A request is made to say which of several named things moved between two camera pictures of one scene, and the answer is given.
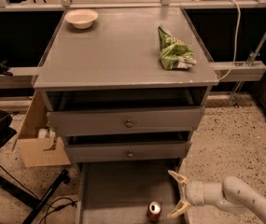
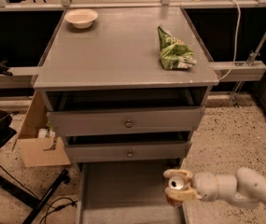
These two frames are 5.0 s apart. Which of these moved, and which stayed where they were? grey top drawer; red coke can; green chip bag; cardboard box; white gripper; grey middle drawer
Moved: red coke can; white gripper
Stayed: grey middle drawer; cardboard box; grey top drawer; green chip bag
